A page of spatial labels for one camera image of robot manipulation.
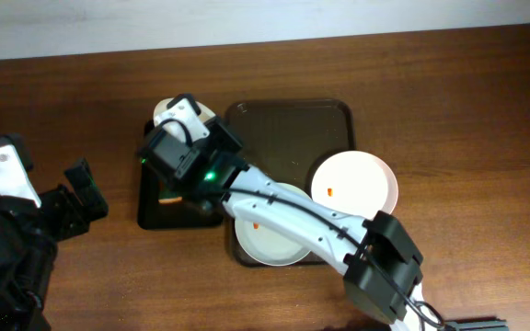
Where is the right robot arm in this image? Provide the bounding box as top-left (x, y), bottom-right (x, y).
top-left (138, 118), bottom-right (445, 330)

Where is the pale green plate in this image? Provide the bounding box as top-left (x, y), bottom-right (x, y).
top-left (234, 182), bottom-right (315, 268)

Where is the brown plastic serving tray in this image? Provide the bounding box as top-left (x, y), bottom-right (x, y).
top-left (224, 97), bottom-right (356, 268)

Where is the green and orange sponge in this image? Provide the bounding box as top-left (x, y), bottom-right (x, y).
top-left (157, 182), bottom-right (183, 205)

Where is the white plate top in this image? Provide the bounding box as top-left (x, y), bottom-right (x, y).
top-left (153, 95), bottom-right (215, 131)

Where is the black plastic tray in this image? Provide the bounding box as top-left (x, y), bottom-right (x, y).
top-left (137, 124), bottom-right (224, 231)

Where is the pale pink plate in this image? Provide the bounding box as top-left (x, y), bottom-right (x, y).
top-left (310, 151), bottom-right (398, 220)

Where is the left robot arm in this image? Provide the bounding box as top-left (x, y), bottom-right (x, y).
top-left (0, 158), bottom-right (109, 330)

